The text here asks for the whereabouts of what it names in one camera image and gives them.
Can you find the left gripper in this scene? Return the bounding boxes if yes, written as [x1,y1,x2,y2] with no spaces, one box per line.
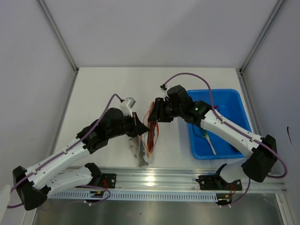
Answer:
[107,112,149,139]

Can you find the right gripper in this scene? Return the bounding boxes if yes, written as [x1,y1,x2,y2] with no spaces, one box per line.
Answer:
[148,98,183,123]

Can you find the clear zip top bag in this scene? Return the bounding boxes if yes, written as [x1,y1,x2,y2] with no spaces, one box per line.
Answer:
[128,101,159,167]

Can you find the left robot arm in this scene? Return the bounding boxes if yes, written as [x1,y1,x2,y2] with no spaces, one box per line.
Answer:
[12,108,149,211]

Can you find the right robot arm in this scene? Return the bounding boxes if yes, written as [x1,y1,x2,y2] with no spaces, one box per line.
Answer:
[148,85,277,189]

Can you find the green onion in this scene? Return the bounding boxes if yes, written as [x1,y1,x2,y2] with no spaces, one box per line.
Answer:
[192,125,217,155]

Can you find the blue plastic tray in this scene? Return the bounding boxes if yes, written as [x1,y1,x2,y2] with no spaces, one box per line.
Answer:
[186,88,254,160]

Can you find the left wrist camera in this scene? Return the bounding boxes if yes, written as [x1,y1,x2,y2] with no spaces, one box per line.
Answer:
[120,97,136,117]

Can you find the aluminium mounting rail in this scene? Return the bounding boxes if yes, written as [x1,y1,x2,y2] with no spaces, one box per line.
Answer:
[63,166,288,194]

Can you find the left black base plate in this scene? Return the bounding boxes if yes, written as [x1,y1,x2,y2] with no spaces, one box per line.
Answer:
[100,173,117,189]

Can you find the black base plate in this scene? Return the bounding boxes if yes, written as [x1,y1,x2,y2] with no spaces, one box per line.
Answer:
[100,173,117,189]
[195,174,242,191]

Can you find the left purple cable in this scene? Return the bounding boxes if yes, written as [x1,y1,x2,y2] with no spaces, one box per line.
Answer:
[7,93,125,209]

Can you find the purple cable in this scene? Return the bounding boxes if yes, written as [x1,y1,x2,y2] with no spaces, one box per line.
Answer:
[160,72,289,208]
[7,93,125,209]

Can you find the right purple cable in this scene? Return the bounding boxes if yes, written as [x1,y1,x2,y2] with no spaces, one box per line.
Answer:
[160,72,289,208]

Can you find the white slotted cable duct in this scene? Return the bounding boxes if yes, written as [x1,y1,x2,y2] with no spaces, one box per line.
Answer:
[50,190,229,202]

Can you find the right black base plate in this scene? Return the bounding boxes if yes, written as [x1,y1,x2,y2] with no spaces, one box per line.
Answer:
[195,174,242,191]

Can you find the left aluminium frame post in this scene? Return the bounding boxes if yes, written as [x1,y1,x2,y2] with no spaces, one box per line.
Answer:
[36,0,79,74]

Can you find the aluminium frame post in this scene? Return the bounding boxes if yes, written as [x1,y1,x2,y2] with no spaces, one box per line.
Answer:
[239,0,287,75]
[36,0,79,74]

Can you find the right aluminium frame post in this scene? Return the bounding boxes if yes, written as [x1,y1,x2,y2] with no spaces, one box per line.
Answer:
[239,0,287,75]

